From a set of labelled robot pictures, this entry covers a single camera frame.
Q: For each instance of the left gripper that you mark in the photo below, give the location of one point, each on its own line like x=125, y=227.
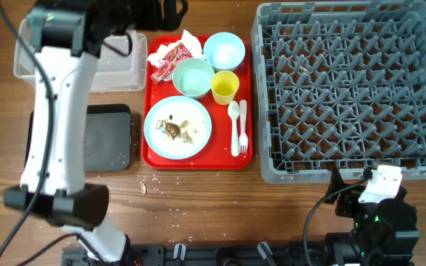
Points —
x=153, y=22

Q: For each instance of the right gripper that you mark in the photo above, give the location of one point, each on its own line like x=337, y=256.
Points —
x=342, y=205

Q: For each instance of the white napkin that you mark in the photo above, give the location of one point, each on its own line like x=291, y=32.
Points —
x=187, y=40

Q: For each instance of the red snack wrapper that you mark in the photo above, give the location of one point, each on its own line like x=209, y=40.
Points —
x=165, y=65

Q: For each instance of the mint green bowl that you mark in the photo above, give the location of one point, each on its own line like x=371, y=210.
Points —
x=192, y=77

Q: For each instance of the light blue bowl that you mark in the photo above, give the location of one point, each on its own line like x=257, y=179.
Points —
x=224, y=51

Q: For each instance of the yellow plastic cup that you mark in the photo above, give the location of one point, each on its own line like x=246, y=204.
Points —
x=224, y=85

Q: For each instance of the white plastic spoon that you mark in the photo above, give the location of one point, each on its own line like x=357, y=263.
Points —
x=234, y=113

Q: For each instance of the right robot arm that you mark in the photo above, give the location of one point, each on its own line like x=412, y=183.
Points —
x=384, y=230

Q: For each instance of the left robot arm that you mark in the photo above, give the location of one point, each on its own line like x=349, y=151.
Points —
x=65, y=43

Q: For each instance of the clear plastic waste bin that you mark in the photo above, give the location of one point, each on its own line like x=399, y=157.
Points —
x=115, y=73

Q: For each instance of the grey dishwasher rack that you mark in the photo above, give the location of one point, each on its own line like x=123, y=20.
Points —
x=340, y=84

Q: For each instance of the white plastic fork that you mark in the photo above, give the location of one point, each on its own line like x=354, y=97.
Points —
x=243, y=139

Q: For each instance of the red serving tray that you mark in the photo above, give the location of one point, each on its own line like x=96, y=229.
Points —
x=215, y=152

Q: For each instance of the light blue plate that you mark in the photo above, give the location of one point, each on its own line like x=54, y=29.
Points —
x=181, y=108

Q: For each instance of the food scraps on plate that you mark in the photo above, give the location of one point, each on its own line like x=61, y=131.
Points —
x=175, y=129

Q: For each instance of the black plastic tray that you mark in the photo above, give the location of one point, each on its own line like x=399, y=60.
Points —
x=90, y=139

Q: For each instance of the food crumb on table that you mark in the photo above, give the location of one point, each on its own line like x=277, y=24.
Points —
x=143, y=188

